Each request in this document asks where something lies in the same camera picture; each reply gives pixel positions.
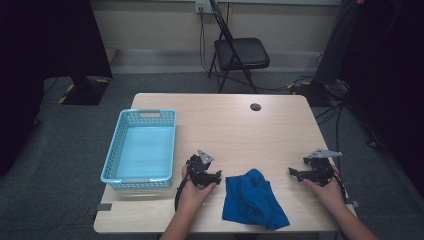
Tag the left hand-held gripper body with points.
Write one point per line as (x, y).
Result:
(199, 171)

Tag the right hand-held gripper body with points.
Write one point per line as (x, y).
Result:
(321, 171)

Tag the blue T-shirt with white print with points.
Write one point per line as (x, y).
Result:
(253, 200)

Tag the person's right hand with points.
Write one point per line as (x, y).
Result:
(331, 195)

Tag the person's left hand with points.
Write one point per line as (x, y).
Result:
(191, 198)

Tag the light blue plastic basket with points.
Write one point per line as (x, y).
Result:
(143, 151)

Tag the black curtain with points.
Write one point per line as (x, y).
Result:
(390, 83)
(40, 66)

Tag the black folding chair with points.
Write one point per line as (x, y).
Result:
(243, 51)

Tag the dark metal stand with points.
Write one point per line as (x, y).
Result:
(336, 43)

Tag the black yellow striped stand base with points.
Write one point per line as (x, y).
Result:
(85, 93)

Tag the grey table edge bracket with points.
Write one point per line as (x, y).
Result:
(104, 207)
(353, 203)

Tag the white wall outlet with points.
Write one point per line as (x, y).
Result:
(201, 6)

